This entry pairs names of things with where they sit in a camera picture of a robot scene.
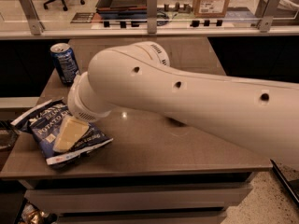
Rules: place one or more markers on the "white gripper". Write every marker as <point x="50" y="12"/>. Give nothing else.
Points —
<point x="78" y="106"/>

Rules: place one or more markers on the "blue potato chip bag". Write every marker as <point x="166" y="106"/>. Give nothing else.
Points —
<point x="43" y="123"/>

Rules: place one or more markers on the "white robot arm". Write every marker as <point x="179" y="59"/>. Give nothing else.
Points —
<point x="260" y="115"/>

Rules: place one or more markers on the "blue soda can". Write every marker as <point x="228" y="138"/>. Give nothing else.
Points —
<point x="64" y="61"/>

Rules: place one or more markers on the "grey open tray box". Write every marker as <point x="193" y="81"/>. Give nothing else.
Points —
<point x="122" y="2"/>

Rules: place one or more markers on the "cardboard box with label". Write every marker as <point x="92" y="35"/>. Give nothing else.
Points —
<point x="210" y="8"/>

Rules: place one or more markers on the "left metal railing post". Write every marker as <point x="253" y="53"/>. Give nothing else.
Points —
<point x="35" y="25"/>

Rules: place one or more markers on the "metal railing post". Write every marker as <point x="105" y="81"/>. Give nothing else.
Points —
<point x="35" y="25"/>
<point x="152" y="16"/>
<point x="266" y="15"/>

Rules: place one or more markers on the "middle metal railing post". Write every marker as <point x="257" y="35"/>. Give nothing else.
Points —
<point x="152" y="16"/>

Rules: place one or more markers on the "right metal railing post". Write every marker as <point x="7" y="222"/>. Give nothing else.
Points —
<point x="266" y="15"/>

